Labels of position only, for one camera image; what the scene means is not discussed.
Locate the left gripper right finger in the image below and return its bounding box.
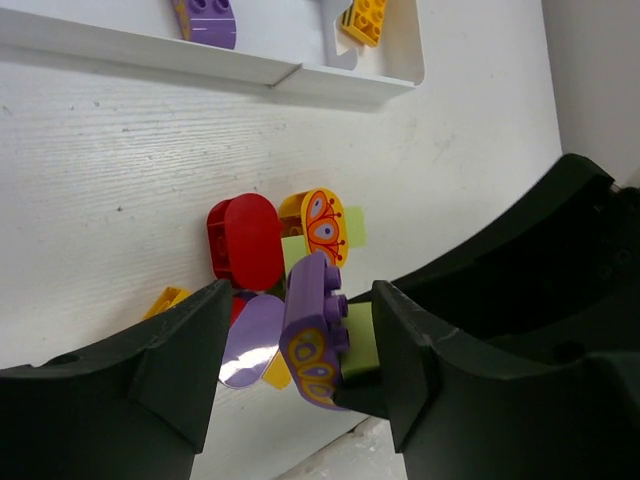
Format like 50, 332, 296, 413
334, 281, 639, 479

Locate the white divided tray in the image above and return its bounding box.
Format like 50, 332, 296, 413
1, 1, 425, 105

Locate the purple patterned lego brick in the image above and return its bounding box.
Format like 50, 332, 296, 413
279, 253, 350, 411

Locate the purple rounded lego piece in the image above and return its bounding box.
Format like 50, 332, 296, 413
219, 294, 284, 389

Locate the light green wedge lego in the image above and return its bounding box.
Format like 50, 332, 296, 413
345, 206, 367, 249

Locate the yellow striped lego brick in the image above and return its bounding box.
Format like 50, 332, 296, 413
339, 0, 387, 48

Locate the light green square lego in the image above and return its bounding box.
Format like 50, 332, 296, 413
340, 302, 379, 382

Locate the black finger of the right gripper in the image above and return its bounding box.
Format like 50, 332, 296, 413
368, 154, 639, 365

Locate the small orange lego piece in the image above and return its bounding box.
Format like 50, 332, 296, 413
262, 352, 291, 390

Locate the light green curved lego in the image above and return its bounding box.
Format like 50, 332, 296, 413
281, 235, 307, 290

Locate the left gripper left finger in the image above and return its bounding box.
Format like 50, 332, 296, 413
1, 280, 232, 479

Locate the orange patterned lego piece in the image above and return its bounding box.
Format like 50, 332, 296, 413
278, 188, 349, 267

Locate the red rounded lego brick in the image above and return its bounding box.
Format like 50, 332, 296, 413
205, 193, 284, 291

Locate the purple tan lego piece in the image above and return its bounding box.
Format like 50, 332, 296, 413
171, 0, 237, 50

